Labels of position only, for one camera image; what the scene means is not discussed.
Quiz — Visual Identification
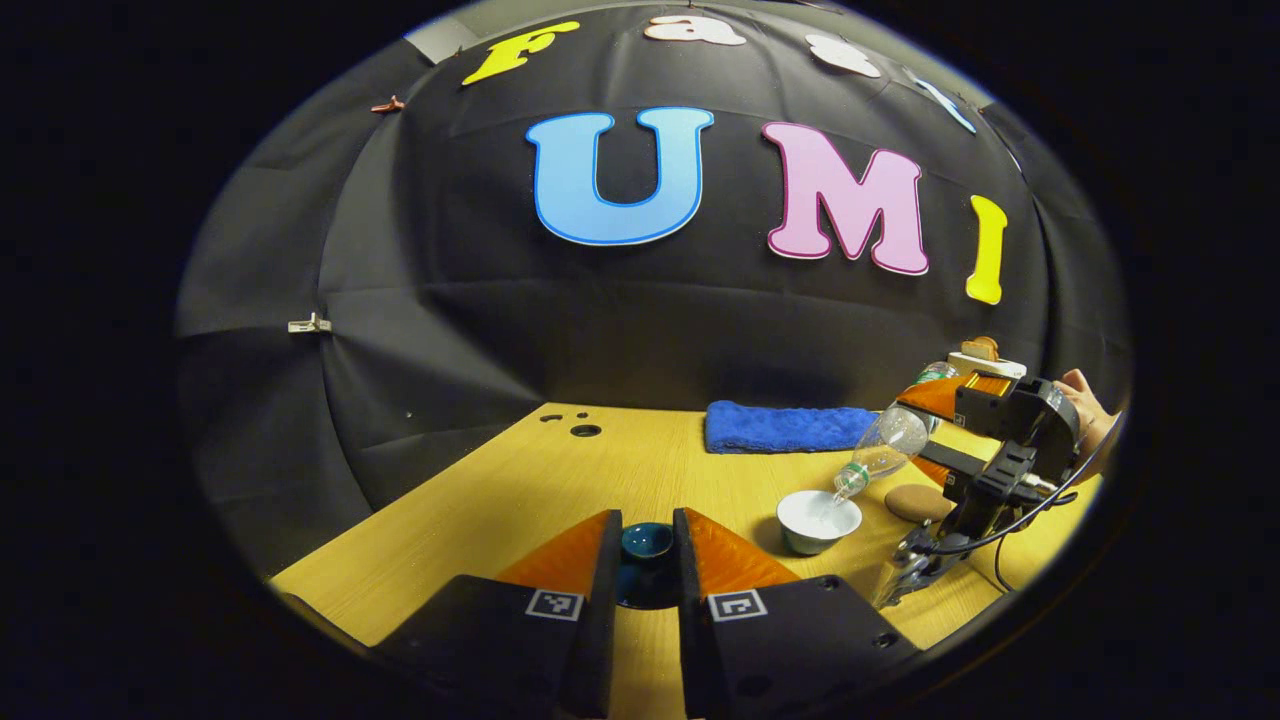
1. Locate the black backdrop cloth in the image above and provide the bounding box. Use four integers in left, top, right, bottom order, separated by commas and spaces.
175, 0, 1136, 576

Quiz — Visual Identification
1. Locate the black cable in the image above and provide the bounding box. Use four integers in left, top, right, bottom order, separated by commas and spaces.
920, 415, 1123, 593

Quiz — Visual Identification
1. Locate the white toaster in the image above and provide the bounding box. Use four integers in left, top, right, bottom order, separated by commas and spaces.
947, 350, 1028, 380

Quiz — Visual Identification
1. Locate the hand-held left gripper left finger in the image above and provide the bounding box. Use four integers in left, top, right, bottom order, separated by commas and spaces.
370, 508, 623, 720

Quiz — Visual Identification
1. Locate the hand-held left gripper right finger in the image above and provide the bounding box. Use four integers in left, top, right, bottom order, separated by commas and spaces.
673, 507, 921, 720

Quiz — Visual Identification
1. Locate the round brown coaster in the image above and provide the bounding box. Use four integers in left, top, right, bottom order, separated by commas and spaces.
885, 484, 957, 525

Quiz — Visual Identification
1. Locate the dark teal teacup lid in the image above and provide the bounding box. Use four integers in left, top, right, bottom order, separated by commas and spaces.
613, 520, 683, 611

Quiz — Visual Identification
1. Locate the white teacup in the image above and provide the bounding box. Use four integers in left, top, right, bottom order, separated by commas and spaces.
777, 489, 863, 556

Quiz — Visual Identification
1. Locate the blue towel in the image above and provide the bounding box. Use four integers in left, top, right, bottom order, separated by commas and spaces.
705, 400, 881, 455

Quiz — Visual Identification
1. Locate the clear plastic water bottle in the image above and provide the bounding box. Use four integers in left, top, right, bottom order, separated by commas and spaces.
833, 362, 961, 501

